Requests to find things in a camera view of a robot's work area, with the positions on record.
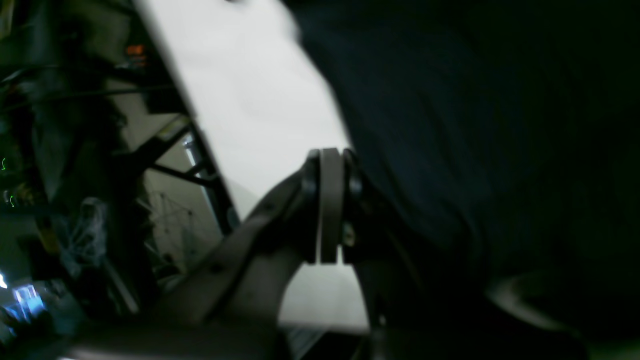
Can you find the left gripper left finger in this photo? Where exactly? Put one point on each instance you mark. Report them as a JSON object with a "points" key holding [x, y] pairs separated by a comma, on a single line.
{"points": [[228, 308]]}

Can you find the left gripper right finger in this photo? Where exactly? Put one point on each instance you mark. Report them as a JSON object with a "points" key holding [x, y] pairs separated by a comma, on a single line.
{"points": [[418, 306]]}

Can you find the black t-shirt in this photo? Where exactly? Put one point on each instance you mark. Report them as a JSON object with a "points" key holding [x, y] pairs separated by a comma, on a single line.
{"points": [[506, 134]]}

